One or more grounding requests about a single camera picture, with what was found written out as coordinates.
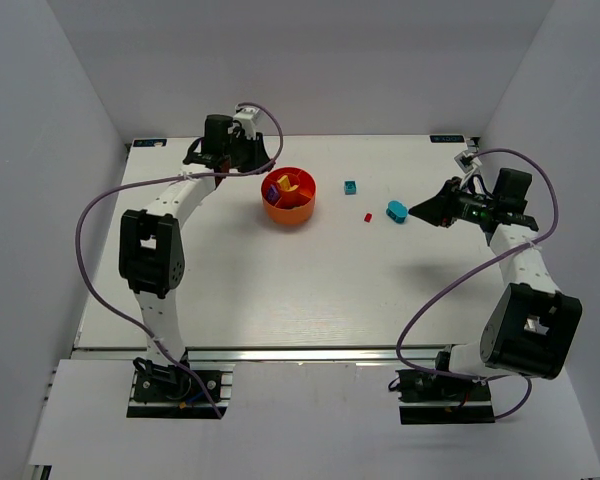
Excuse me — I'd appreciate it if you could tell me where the teal rounded lego brick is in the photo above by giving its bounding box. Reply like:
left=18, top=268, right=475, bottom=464
left=386, top=200, right=409, bottom=224

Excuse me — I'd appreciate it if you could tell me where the yellow 2x3 lego brick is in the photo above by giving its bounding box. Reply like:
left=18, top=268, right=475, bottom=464
left=276, top=174, right=299, bottom=194

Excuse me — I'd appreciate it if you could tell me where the purple 2x2 lego brick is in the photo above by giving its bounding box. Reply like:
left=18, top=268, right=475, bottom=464
left=265, top=185, right=280, bottom=205

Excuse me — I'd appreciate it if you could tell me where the teal square lego brick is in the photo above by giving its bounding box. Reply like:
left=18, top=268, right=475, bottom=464
left=344, top=180, right=357, bottom=195

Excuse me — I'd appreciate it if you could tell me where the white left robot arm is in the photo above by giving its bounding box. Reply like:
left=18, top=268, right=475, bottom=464
left=119, top=103, right=277, bottom=384

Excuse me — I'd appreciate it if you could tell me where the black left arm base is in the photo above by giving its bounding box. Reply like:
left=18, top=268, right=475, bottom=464
left=126, top=357, right=232, bottom=420

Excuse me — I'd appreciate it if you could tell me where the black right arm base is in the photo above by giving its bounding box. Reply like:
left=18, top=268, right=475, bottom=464
left=387, top=346, right=495, bottom=425

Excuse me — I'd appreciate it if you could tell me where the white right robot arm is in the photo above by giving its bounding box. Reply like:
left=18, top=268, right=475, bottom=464
left=410, top=168, right=582, bottom=379

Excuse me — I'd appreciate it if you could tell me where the orange round divided container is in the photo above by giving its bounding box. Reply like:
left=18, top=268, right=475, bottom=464
left=261, top=167, right=316, bottom=227

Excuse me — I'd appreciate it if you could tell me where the blue label top right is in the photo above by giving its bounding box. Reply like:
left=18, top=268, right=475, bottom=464
left=429, top=134, right=465, bottom=144

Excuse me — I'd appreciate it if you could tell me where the blue label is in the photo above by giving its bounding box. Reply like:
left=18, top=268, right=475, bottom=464
left=132, top=138, right=167, bottom=148
left=429, top=134, right=465, bottom=144

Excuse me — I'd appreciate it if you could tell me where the blue label top left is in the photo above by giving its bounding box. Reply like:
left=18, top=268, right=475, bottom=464
left=132, top=138, right=167, bottom=148

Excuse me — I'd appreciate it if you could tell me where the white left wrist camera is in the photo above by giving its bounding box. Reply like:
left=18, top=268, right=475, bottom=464
left=233, top=105, right=263, bottom=140

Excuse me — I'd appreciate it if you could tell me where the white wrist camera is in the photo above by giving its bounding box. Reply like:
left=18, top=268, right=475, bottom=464
left=233, top=105, right=263, bottom=140
left=454, top=150, right=482, bottom=190

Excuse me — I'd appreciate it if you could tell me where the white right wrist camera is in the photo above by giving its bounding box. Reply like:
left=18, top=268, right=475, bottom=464
left=454, top=150, right=482, bottom=190

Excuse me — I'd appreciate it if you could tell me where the aluminium front table rail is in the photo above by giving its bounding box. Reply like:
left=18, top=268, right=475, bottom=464
left=72, top=344, right=549, bottom=365

